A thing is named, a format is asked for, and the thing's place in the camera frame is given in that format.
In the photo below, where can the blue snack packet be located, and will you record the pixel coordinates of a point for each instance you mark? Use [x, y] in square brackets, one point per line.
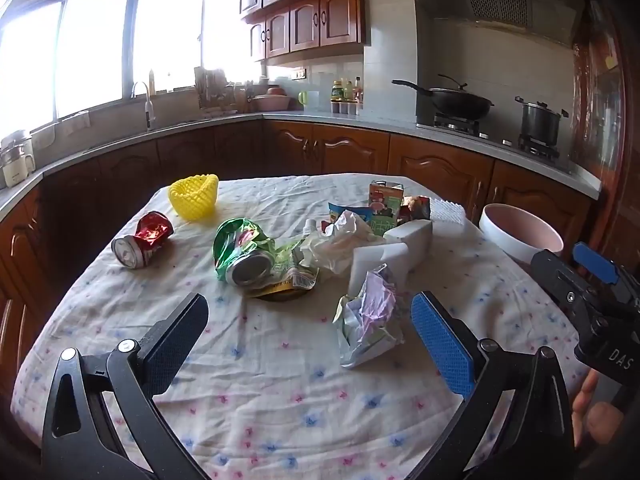
[350, 208]

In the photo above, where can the gas stove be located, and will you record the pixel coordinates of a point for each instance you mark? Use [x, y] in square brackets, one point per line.
[480, 129]

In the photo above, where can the small windowsill bottle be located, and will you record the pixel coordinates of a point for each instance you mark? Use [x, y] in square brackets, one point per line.
[152, 82]

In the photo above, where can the red snack packet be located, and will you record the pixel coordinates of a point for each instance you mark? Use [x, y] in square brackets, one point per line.
[417, 207]

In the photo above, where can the grey kitchen countertop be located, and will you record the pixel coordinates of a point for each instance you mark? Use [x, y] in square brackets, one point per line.
[380, 122]

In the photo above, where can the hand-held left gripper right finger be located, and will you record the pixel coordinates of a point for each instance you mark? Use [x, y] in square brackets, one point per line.
[442, 345]

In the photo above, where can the cluster of condiment bottles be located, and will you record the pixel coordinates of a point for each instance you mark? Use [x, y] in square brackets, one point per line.
[345, 95]

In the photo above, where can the kitchen window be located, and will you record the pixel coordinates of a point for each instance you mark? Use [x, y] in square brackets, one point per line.
[90, 50]

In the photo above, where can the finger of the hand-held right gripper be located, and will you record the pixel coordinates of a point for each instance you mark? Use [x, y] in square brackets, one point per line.
[595, 261]
[555, 272]

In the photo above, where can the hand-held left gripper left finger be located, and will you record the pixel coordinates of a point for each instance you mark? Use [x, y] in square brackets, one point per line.
[172, 345]

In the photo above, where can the pink basin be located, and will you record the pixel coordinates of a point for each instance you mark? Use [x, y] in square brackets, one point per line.
[270, 102]

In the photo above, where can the utensil rack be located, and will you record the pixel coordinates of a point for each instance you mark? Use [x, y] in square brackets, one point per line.
[212, 90]

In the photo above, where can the white plastic bag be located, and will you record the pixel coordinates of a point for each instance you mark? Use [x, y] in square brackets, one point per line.
[340, 245]

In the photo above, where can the black wok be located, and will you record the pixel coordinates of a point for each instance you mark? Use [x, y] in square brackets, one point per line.
[457, 102]

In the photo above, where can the person's right hand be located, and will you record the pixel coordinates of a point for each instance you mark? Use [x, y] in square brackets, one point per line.
[595, 417]

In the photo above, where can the crushed green can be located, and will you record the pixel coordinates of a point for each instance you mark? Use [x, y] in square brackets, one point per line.
[235, 245]

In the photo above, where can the white floral tablecloth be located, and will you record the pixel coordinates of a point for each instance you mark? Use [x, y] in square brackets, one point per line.
[280, 385]

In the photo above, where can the grey dish cloth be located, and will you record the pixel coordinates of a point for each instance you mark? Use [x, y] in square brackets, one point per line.
[77, 121]

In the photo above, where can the crushed red can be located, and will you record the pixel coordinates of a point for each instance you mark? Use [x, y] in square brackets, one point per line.
[150, 235]

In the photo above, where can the wooden wall cabinets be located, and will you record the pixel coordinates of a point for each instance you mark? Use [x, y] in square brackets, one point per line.
[305, 20]

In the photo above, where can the white foam block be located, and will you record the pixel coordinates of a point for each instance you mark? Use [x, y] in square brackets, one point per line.
[410, 235]
[375, 260]

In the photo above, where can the white foam fruit net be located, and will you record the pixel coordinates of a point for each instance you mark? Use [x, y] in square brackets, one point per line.
[447, 210]

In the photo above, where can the kitchen faucet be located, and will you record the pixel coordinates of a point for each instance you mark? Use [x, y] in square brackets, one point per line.
[149, 110]

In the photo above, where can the white purple wrapper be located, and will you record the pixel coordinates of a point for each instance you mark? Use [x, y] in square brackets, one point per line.
[365, 320]

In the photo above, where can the pink bin with white rim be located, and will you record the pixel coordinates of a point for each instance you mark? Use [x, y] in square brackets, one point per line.
[505, 245]

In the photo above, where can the wall socket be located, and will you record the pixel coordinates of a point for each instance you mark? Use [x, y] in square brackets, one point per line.
[298, 74]

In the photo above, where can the yellow foam fruit net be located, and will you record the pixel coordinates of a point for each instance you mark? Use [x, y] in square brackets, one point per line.
[192, 200]

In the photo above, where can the white kitchen appliance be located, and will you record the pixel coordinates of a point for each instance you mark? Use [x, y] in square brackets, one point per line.
[15, 165]

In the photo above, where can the steel cooking pot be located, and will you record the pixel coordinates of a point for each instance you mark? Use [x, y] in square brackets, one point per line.
[540, 122]

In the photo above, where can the juice carton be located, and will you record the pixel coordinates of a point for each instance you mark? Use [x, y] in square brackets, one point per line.
[385, 200]

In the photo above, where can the crumpled green snack wrapper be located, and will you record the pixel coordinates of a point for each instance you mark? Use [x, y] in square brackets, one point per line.
[295, 267]

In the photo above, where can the wooden base cabinets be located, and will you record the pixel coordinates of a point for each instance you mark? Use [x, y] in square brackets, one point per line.
[350, 147]

